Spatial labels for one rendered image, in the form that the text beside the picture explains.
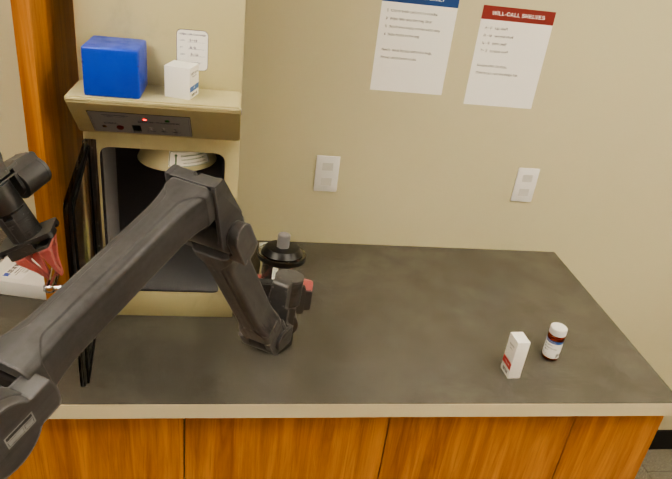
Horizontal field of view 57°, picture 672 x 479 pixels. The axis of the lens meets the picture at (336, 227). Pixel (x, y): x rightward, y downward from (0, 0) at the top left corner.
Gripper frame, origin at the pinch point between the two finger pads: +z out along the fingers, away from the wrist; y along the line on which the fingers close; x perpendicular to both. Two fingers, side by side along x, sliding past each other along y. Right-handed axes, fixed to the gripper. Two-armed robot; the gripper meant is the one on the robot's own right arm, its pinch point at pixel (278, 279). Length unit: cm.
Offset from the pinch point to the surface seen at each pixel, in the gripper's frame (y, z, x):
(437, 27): -39, 47, -56
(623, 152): -108, 50, -27
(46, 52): 49, 3, -43
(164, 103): 25.8, -6.1, -38.2
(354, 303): -22.6, 17.8, 14.5
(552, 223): -92, 52, -1
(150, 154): 30.2, 10.9, -23.0
